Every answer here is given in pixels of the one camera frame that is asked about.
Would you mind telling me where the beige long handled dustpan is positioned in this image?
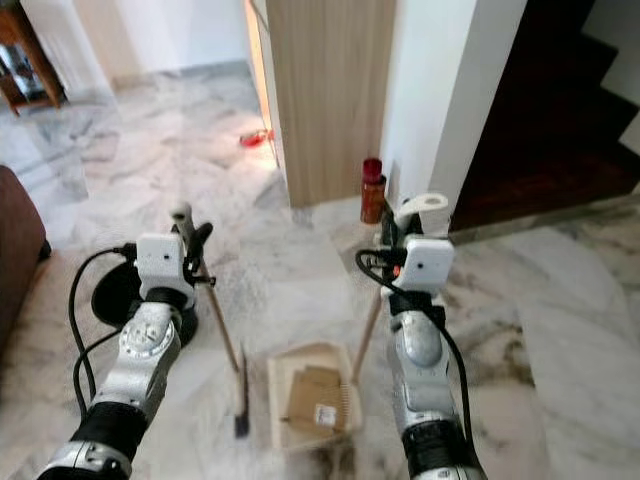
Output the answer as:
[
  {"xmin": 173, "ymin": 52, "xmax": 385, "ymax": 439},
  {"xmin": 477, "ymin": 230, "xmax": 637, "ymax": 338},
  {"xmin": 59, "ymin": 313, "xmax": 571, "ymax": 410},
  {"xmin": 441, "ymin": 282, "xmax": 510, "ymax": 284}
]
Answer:
[{"xmin": 266, "ymin": 192, "xmax": 451, "ymax": 456}]

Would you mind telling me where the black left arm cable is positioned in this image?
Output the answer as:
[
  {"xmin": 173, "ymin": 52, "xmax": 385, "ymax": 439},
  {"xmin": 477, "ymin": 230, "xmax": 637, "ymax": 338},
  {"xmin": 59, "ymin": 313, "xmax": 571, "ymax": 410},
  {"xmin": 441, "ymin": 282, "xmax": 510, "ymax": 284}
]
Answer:
[{"xmin": 68, "ymin": 243, "xmax": 141, "ymax": 421}]

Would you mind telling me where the small red plastic item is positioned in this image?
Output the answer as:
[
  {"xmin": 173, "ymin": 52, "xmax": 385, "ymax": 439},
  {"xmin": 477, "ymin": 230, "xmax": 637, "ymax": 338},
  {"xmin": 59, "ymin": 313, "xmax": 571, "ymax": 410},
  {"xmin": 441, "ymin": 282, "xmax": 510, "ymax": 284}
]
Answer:
[{"xmin": 239, "ymin": 127, "xmax": 275, "ymax": 149}]

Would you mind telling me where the brown cardboard piece with label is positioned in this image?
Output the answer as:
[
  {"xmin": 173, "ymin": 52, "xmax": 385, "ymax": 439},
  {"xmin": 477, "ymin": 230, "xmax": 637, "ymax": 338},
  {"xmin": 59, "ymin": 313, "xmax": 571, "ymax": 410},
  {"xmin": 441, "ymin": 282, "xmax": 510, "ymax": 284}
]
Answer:
[{"xmin": 285, "ymin": 364, "xmax": 346, "ymax": 433}]

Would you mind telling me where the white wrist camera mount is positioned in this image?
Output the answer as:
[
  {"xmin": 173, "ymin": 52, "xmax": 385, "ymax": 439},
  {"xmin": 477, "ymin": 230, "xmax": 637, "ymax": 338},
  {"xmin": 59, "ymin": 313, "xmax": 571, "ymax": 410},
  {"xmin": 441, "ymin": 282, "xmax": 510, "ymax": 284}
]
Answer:
[
  {"xmin": 395, "ymin": 235, "xmax": 456, "ymax": 296},
  {"xmin": 136, "ymin": 232, "xmax": 195, "ymax": 301}
]

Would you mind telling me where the light wooden wall panel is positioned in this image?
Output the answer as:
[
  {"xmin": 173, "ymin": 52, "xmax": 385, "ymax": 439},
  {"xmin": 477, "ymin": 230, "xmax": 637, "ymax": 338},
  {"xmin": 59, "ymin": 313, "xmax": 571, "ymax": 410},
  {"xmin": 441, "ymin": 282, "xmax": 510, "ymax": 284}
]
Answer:
[{"xmin": 263, "ymin": 0, "xmax": 399, "ymax": 210}]

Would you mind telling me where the brown bottle with red cap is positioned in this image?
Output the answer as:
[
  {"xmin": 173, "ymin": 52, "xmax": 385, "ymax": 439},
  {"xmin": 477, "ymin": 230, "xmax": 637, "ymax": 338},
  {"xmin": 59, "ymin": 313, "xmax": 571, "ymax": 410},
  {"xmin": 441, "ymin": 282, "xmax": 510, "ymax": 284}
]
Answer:
[{"xmin": 360, "ymin": 157, "xmax": 388, "ymax": 225}]

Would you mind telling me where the dark wooden staircase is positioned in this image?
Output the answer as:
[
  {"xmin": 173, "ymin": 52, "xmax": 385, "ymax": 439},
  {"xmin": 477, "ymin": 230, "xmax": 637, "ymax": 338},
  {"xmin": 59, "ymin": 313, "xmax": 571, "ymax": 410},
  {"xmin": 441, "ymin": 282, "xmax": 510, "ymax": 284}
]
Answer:
[{"xmin": 445, "ymin": 0, "xmax": 640, "ymax": 236}]

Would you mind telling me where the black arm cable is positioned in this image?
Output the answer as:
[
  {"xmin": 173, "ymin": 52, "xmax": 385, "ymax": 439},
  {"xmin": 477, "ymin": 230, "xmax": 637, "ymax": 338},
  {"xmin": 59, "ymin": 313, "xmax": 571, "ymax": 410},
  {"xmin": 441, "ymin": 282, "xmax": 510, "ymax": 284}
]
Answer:
[
  {"xmin": 355, "ymin": 247, "xmax": 473, "ymax": 451},
  {"xmin": 68, "ymin": 243, "xmax": 141, "ymax": 421}
]

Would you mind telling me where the dark brown sofa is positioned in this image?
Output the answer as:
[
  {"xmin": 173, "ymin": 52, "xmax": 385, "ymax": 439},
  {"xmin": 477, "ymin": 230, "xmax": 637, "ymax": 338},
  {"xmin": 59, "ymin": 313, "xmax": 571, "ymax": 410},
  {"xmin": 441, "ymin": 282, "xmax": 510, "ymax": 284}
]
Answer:
[{"xmin": 0, "ymin": 163, "xmax": 53, "ymax": 348}]

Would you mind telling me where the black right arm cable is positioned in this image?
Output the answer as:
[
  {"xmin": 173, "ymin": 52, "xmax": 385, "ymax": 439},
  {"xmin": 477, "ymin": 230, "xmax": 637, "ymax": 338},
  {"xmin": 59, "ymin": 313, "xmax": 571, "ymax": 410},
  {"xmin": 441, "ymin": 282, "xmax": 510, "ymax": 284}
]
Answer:
[{"xmin": 355, "ymin": 247, "xmax": 473, "ymax": 451}]

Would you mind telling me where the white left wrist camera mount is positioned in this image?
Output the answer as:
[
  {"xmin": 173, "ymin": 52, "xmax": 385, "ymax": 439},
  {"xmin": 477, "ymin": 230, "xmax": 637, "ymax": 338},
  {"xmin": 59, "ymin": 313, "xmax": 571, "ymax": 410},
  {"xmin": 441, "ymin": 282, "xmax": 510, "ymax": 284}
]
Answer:
[{"xmin": 136, "ymin": 232, "xmax": 195, "ymax": 301}]

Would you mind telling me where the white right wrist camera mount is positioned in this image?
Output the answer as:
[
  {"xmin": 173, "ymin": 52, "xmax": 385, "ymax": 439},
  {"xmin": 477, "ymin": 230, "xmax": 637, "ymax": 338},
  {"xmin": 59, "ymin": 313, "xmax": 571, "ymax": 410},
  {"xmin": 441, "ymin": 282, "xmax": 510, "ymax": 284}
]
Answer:
[{"xmin": 395, "ymin": 235, "xmax": 456, "ymax": 296}]

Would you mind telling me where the dark wooden side table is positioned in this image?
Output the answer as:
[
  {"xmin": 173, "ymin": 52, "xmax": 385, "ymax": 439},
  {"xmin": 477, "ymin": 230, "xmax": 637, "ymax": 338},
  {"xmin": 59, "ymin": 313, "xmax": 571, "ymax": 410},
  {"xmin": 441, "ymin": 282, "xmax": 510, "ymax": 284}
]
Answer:
[{"xmin": 0, "ymin": 3, "xmax": 67, "ymax": 114}]

